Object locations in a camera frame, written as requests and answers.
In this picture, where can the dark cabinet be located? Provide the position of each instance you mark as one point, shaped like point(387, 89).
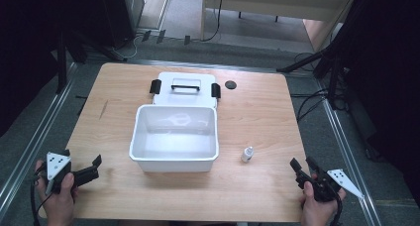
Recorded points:
point(122, 14)

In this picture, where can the black round table cap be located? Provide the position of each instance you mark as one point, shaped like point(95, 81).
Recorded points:
point(230, 85)

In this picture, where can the small white bottle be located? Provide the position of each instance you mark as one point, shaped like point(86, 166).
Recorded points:
point(247, 154)

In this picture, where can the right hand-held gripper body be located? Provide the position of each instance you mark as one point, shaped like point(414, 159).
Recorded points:
point(325, 184)

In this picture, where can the black stand leg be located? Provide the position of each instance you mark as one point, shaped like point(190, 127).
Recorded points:
point(302, 63)

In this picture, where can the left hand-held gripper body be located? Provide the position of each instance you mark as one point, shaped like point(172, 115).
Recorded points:
point(56, 165)

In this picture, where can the white storage box lid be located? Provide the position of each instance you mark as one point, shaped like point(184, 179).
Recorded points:
point(185, 87)

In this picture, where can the black lid latch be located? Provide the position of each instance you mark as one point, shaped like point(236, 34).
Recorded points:
point(216, 90)
point(155, 86)

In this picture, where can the white plastic storage box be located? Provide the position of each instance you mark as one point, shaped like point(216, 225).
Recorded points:
point(174, 138)

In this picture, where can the person's left hand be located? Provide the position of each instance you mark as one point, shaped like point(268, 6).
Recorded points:
point(59, 204)

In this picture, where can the black metal stand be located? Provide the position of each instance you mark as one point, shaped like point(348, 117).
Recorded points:
point(61, 60)

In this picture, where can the metal floor rail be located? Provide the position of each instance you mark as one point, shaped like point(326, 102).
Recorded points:
point(346, 153)
point(33, 143)

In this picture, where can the person's right hand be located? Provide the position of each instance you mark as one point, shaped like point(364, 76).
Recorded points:
point(317, 209)

